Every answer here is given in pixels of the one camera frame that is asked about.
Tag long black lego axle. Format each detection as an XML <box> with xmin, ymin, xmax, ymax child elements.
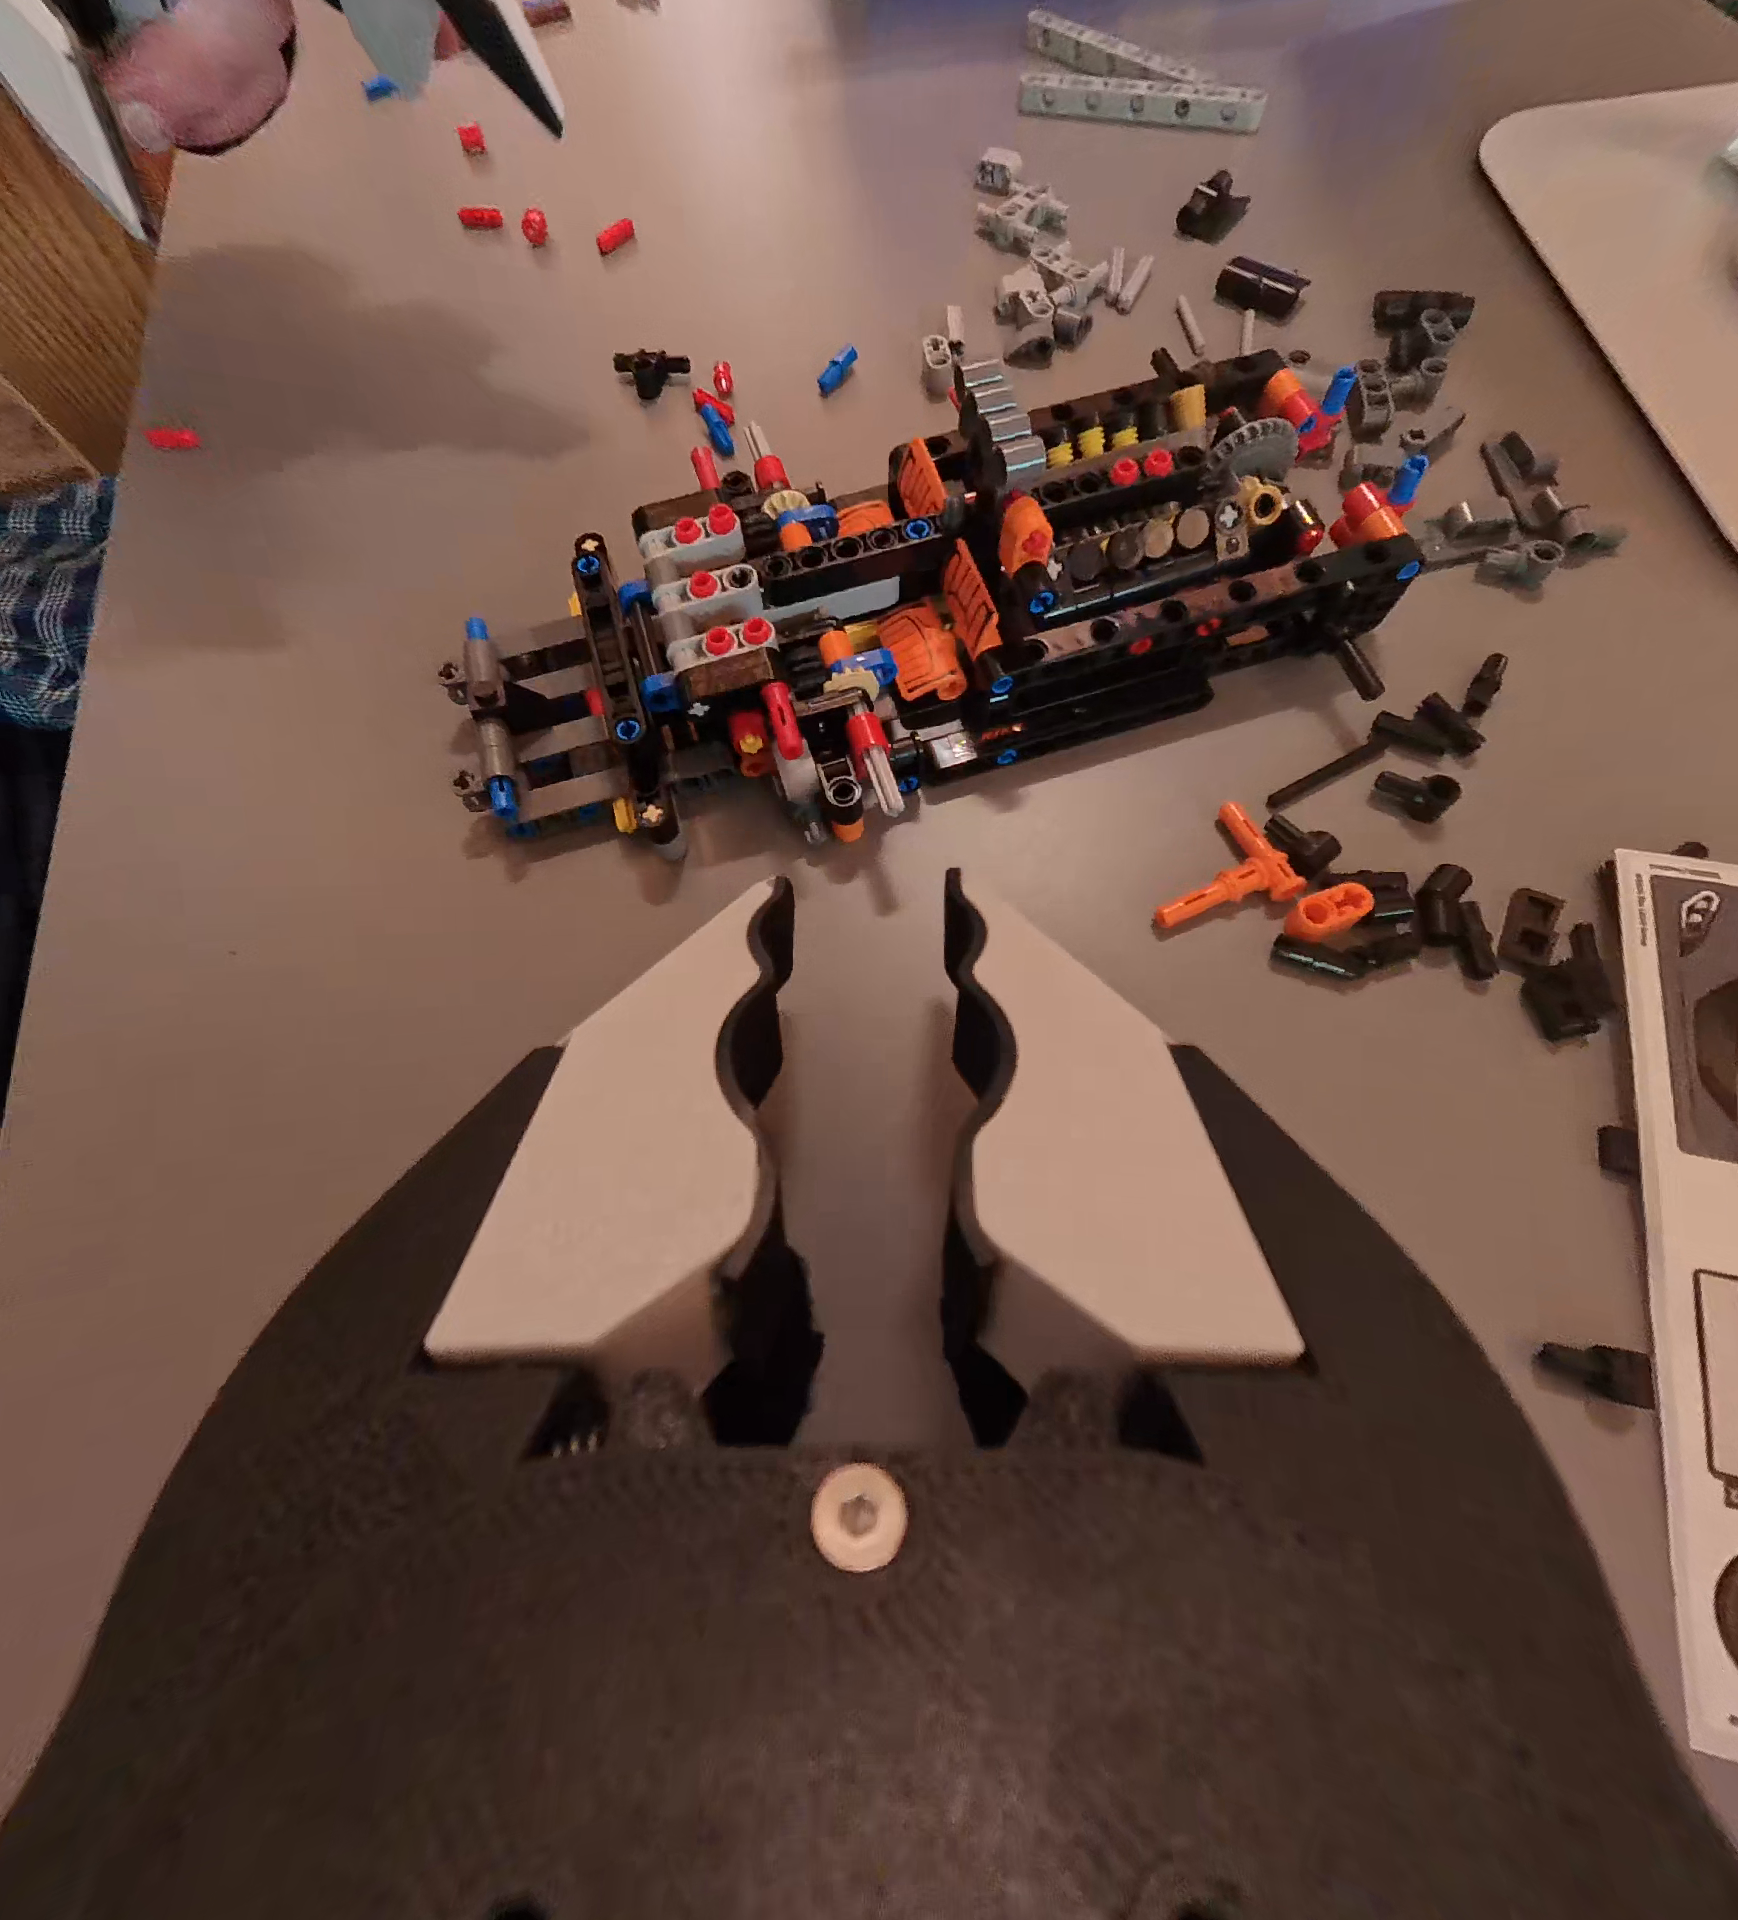
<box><xmin>1266</xmin><ymin>739</ymin><xmax>1388</xmax><ymax>815</ymax></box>

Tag white stand with flat base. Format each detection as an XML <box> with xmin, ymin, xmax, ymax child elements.
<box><xmin>1476</xmin><ymin>0</ymin><xmax>1738</xmax><ymax>609</ymax></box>

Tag scattered red lego pins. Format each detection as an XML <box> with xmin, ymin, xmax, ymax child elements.
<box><xmin>146</xmin><ymin>120</ymin><xmax>739</xmax><ymax>452</ymax></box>

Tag pile of black lego connectors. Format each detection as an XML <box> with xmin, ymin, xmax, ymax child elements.
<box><xmin>1266</xmin><ymin>653</ymin><xmax>1622</xmax><ymax>1044</ymax></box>

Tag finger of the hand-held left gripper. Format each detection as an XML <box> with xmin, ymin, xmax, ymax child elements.
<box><xmin>435</xmin><ymin>0</ymin><xmax>574</xmax><ymax>140</ymax></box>
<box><xmin>0</xmin><ymin>0</ymin><xmax>154</xmax><ymax>243</ymax></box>

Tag white sticker sheet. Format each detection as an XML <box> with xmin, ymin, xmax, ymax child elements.
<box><xmin>1613</xmin><ymin>847</ymin><xmax>1738</xmax><ymax>1794</ymax></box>

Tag pile of dark grey lego connectors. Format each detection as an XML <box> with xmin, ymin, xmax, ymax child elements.
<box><xmin>1351</xmin><ymin>288</ymin><xmax>1629</xmax><ymax>591</ymax></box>

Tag partly built lego car chassis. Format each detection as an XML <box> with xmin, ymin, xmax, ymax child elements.
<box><xmin>440</xmin><ymin>344</ymin><xmax>1427</xmax><ymax>874</ymax></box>

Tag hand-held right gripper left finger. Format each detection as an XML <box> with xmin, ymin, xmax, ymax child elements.
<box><xmin>422</xmin><ymin>878</ymin><xmax>800</xmax><ymax>1370</ymax></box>

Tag light grey lego beam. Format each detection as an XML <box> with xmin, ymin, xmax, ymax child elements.
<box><xmin>1015</xmin><ymin>73</ymin><xmax>1269</xmax><ymax>132</ymax></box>
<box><xmin>1026</xmin><ymin>7</ymin><xmax>1219</xmax><ymax>85</ymax></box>

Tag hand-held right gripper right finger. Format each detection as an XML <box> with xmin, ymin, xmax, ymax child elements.
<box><xmin>941</xmin><ymin>868</ymin><xmax>1309</xmax><ymax>1371</ymax></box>

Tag wooden furniture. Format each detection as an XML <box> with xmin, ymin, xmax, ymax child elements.
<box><xmin>0</xmin><ymin>30</ymin><xmax>178</xmax><ymax>512</ymax></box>

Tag person's left hand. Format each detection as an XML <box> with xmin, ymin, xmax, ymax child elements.
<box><xmin>100</xmin><ymin>0</ymin><xmax>301</xmax><ymax>154</ymax></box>

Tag orange lego axle connector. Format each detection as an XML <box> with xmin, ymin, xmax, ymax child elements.
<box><xmin>1154</xmin><ymin>803</ymin><xmax>1309</xmax><ymax>934</ymax></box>

